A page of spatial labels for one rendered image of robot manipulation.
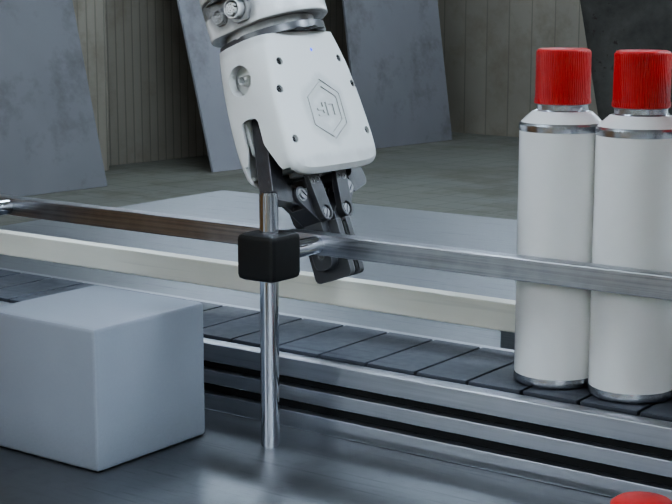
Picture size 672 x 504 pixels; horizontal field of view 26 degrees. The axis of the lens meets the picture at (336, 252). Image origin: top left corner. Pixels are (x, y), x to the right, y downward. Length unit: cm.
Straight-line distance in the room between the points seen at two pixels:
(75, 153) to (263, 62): 775
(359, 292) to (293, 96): 16
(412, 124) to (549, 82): 1035
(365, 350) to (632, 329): 21
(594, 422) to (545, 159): 16
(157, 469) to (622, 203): 32
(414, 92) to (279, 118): 1033
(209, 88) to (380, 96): 185
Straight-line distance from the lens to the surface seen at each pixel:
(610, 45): 736
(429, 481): 88
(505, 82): 1192
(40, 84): 867
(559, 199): 88
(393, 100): 1109
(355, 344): 100
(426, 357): 97
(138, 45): 1002
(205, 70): 959
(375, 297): 103
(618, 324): 87
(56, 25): 884
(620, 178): 85
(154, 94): 1012
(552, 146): 87
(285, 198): 97
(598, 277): 85
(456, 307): 100
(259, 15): 98
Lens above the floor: 112
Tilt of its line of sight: 10 degrees down
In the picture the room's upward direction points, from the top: straight up
